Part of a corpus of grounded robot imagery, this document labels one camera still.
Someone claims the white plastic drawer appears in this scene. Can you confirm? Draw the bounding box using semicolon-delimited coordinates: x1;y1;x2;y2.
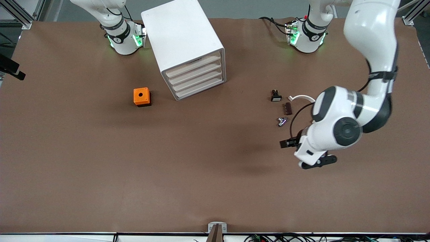
168;59;223;85
165;52;223;79
174;74;225;98
171;66;224;92

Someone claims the white drawer cabinet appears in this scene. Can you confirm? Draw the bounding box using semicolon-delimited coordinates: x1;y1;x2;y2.
140;0;226;101

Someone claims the white curved plastic clip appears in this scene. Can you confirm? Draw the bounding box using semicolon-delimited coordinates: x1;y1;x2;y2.
288;95;316;103

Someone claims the brown table mat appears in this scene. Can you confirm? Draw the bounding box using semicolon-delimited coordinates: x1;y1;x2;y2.
0;17;430;234

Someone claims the aluminium frame profile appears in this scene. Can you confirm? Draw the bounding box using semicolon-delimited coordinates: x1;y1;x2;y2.
0;0;34;30
402;0;430;26
33;0;47;21

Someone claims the black cable bundle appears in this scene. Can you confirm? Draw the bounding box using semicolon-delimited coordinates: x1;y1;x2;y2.
244;233;430;242

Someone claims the brown post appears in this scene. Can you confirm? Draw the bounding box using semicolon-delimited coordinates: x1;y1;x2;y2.
207;224;224;242

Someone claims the grey metal bracket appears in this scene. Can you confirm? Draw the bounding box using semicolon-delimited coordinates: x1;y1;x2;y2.
208;221;228;234

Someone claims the orange button enclosure box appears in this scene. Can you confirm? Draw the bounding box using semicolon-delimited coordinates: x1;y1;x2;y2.
133;87;152;108

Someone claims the black left base cable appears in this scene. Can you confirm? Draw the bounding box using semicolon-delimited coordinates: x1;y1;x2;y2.
259;17;289;34

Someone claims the white table edge rail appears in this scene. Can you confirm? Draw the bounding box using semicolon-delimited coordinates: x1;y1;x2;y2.
0;231;430;242

